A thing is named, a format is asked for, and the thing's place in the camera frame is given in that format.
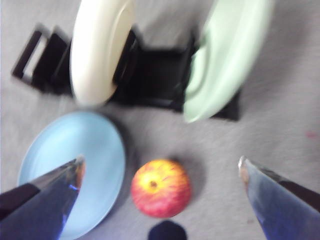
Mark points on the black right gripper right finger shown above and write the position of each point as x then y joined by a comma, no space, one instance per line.
282,210

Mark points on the red apple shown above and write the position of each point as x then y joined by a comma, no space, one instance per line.
161,192

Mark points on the cream white plate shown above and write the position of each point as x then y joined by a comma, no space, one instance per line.
97,50

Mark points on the black plate rack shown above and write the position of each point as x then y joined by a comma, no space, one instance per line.
160,75

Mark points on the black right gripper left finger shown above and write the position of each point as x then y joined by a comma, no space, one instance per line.
42,207

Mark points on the black rounded camera housing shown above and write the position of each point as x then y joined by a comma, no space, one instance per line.
167,231

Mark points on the green plate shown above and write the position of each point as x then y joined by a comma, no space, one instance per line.
225,62

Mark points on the blue plate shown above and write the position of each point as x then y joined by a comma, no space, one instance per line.
87,145

